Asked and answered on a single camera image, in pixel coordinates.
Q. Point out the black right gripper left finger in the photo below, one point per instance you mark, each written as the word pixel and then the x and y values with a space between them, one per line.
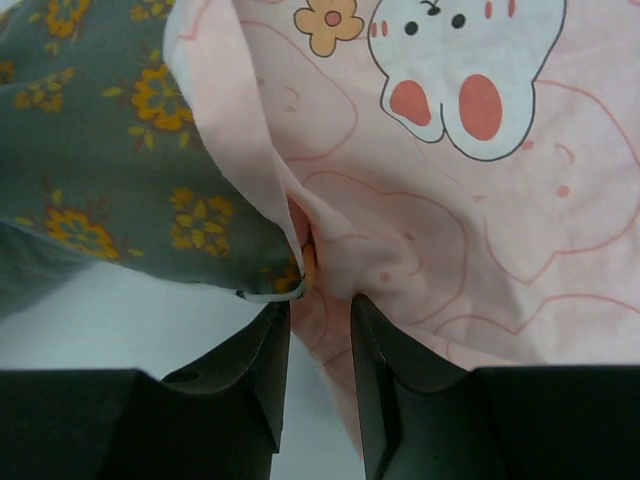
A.
pixel 218 417

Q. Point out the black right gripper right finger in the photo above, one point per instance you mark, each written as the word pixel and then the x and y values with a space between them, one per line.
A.
pixel 422 417

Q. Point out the pink bunny print pillowcase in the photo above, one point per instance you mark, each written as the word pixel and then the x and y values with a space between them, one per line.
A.
pixel 470 166

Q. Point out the grey floral pillow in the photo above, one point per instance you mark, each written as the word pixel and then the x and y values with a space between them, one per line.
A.
pixel 101 161

